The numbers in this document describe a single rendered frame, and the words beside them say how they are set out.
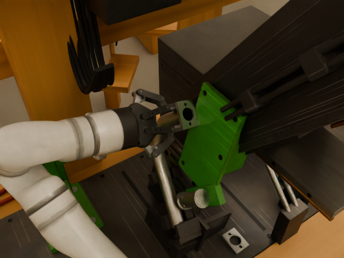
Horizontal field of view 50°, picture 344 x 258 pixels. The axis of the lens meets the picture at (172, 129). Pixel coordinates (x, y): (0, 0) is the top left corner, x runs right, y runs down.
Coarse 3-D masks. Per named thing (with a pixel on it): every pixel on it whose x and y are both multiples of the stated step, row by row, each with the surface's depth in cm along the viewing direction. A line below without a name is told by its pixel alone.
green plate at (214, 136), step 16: (208, 96) 69; (224, 96) 67; (208, 112) 70; (224, 112) 66; (192, 128) 75; (208, 128) 71; (224, 128) 67; (240, 128) 65; (192, 144) 76; (208, 144) 72; (224, 144) 68; (192, 160) 77; (208, 160) 73; (224, 160) 69; (240, 160) 75; (192, 176) 78; (208, 176) 74
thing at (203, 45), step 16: (224, 16) 95; (240, 16) 95; (256, 16) 95; (176, 32) 89; (192, 32) 89; (208, 32) 89; (224, 32) 89; (240, 32) 89; (160, 48) 88; (176, 48) 84; (192, 48) 84; (208, 48) 84; (224, 48) 84; (160, 64) 92; (176, 64) 85; (192, 64) 80; (208, 64) 79; (160, 80) 96; (176, 80) 88; (192, 80) 82; (176, 96) 91
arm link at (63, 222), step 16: (64, 192) 55; (48, 208) 53; (64, 208) 54; (80, 208) 56; (48, 224) 53; (64, 224) 53; (80, 224) 54; (48, 240) 54; (64, 240) 53; (80, 240) 54; (96, 240) 55; (80, 256) 54; (96, 256) 54; (112, 256) 55
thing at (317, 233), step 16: (304, 224) 90; (320, 224) 90; (336, 224) 90; (288, 240) 87; (304, 240) 87; (320, 240) 87; (336, 240) 87; (256, 256) 84; (272, 256) 84; (288, 256) 84; (304, 256) 84; (320, 256) 84; (336, 256) 84
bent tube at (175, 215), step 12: (180, 108) 71; (192, 108) 73; (168, 120) 75; (180, 120) 71; (192, 120) 72; (156, 144) 81; (156, 168) 82; (168, 168) 83; (168, 180) 82; (168, 192) 81; (168, 204) 81; (180, 216) 81
